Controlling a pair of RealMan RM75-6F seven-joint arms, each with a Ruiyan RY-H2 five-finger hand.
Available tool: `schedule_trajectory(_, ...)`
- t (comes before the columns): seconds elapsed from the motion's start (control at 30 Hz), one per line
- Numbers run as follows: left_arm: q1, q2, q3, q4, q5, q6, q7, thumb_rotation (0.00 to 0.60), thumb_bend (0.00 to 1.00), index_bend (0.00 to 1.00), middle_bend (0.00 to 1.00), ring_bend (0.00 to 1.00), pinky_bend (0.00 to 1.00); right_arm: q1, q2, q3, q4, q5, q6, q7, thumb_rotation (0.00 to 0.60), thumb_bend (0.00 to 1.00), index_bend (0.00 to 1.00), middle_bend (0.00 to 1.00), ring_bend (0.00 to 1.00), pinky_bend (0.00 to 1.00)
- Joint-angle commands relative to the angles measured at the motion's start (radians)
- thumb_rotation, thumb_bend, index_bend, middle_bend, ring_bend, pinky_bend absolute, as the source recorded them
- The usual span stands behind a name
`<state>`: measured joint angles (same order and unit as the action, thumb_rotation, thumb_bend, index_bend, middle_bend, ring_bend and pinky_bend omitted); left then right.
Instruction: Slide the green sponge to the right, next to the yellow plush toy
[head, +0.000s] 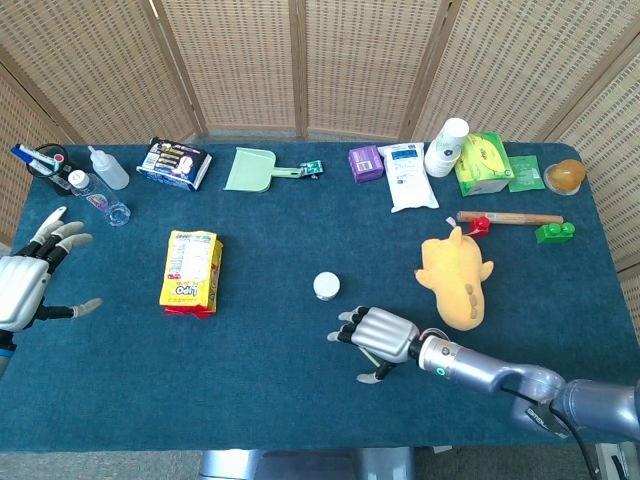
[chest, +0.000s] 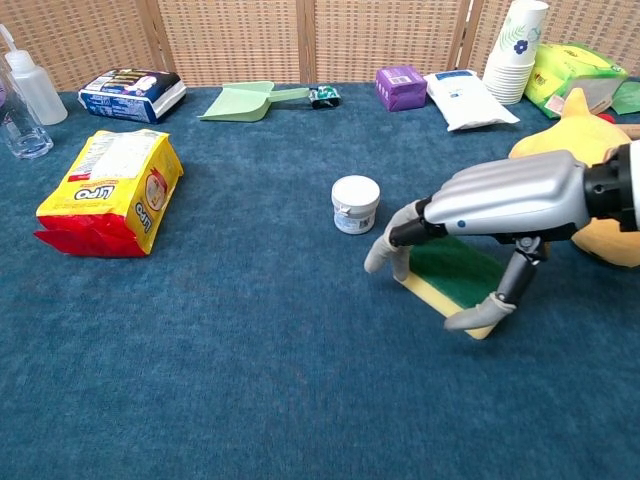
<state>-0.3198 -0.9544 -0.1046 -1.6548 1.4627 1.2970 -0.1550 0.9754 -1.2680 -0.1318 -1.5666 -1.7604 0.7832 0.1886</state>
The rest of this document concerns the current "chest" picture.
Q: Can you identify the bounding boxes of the woven wooden folding screen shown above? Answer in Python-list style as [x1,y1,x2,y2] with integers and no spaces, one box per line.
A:
[0,0,640,94]

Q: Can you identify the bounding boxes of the blue table cloth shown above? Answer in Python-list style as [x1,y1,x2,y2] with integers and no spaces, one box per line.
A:
[0,77,640,480]

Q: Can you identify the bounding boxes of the green sachet packet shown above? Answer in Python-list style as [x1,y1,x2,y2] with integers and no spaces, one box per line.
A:
[609,81,640,115]

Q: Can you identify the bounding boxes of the dark blue pad package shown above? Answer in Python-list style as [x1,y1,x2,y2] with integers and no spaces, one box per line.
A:
[78,68,188,125]

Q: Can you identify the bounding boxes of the mint green dustpan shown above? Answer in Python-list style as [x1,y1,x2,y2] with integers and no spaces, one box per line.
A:
[198,80,312,123]

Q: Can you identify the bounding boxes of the small green black clip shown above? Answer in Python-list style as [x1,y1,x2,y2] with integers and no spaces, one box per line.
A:
[308,84,343,109]

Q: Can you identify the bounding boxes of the stack of paper cups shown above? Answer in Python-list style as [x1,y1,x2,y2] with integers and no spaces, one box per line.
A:
[481,0,550,106]

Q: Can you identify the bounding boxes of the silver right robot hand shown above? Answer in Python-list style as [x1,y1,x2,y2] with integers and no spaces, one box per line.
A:
[363,149,594,332]

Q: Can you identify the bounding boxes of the white squeeze bottle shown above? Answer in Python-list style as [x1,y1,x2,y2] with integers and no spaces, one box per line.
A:
[0,23,69,126]

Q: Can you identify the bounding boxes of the green and yellow sponge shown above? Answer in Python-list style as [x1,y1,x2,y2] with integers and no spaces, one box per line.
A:
[394,235,506,342]

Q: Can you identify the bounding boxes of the yellow red snack bag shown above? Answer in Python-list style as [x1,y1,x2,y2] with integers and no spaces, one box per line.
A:
[33,128,185,259]

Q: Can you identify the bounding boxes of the small white jar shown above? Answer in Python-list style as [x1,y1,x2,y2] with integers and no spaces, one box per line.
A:
[331,174,381,235]

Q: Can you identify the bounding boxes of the purple box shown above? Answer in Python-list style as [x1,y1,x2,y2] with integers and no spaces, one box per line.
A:
[375,65,429,113]

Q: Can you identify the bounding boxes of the clear plastic water bottle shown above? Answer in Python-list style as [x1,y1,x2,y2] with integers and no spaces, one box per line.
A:
[0,64,55,160]

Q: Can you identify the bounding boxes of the white wet wipes pack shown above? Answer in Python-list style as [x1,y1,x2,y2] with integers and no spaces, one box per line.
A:
[423,69,521,133]

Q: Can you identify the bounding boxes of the yellow plush toy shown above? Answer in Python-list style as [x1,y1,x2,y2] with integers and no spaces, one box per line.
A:
[507,87,640,269]

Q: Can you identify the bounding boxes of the green tissue box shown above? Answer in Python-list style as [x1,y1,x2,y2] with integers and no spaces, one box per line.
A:
[523,42,630,120]

